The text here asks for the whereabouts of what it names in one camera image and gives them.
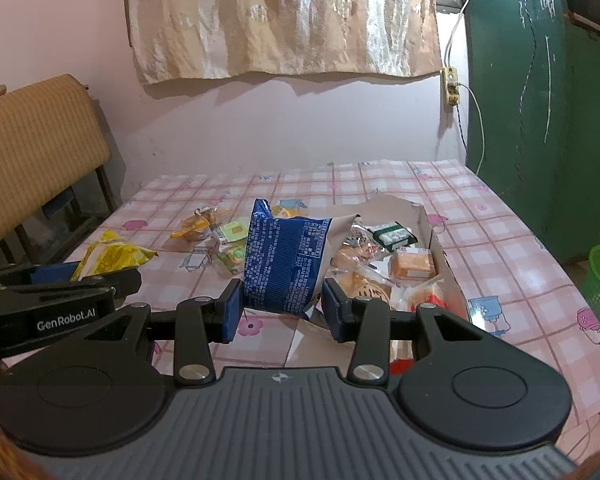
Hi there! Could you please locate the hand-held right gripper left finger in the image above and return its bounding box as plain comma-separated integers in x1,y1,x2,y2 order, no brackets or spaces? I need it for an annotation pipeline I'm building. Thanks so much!
80,278,244,387

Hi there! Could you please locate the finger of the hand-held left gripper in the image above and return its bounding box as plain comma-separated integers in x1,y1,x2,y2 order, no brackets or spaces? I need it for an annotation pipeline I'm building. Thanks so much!
0,268,143,299
0,265,77,289

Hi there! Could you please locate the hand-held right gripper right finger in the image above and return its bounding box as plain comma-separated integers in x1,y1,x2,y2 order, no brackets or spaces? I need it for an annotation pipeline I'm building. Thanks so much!
321,277,481,387

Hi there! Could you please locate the yellow crinkled snack packet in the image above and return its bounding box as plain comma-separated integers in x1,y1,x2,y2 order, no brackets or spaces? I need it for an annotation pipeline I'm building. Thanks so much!
71,229,160,282

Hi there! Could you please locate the blue white snack packet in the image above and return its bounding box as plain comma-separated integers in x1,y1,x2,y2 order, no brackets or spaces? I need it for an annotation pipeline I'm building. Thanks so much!
241,197,363,322

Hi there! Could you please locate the white brown-banded snack packet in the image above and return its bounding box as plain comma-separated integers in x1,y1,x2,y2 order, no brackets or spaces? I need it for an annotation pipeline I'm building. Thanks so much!
389,249,437,280

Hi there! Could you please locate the paper-covered cardboard box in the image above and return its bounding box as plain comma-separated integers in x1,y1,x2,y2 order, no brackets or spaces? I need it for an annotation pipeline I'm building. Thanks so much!
289,194,473,368

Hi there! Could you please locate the round biscuit packet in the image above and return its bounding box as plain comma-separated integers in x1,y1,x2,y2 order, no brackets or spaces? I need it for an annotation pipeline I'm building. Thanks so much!
329,271,397,312

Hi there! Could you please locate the light green small packet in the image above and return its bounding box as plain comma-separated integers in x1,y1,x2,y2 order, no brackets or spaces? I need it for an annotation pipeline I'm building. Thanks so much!
214,244,247,275
211,220,249,244

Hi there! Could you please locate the clear packet with brown cake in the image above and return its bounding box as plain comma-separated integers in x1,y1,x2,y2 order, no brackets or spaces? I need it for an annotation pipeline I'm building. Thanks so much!
339,229,382,262

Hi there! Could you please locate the clear brown bread packet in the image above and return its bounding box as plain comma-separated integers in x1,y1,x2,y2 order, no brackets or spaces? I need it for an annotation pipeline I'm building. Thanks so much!
171,206,227,242

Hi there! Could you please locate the dark green snack packet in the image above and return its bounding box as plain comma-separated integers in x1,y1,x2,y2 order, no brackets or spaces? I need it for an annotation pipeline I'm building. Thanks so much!
366,219,415,252

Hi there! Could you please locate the wooden chair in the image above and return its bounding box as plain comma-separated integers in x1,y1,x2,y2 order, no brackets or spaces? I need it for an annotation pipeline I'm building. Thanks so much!
0,82,120,267

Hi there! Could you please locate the yellow blue snack packet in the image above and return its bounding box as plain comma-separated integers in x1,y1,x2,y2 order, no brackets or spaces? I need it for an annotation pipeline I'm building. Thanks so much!
271,199,307,219

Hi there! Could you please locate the woven tan chair cover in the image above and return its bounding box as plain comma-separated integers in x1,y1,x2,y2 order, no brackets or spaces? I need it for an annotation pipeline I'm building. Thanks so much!
0,73,113,252

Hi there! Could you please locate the pink plaid tablecloth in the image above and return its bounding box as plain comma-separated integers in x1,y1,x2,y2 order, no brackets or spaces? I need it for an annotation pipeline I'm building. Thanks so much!
60,159,600,461

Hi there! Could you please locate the green wooden door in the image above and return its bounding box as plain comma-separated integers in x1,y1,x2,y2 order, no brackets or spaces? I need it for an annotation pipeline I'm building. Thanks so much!
464,0,600,263

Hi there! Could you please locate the beige patterned curtain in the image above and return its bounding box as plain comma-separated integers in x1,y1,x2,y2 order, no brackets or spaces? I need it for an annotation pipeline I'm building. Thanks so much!
126,0,444,86

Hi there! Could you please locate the dark twisted cable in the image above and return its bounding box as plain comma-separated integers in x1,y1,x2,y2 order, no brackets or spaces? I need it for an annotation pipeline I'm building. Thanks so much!
451,102,469,164

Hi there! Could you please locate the yellowed wall power outlet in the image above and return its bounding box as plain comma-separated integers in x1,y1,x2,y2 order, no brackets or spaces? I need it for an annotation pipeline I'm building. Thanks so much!
439,66,460,109

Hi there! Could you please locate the white power cable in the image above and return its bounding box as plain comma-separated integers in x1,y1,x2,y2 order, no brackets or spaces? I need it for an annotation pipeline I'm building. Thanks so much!
444,0,487,177

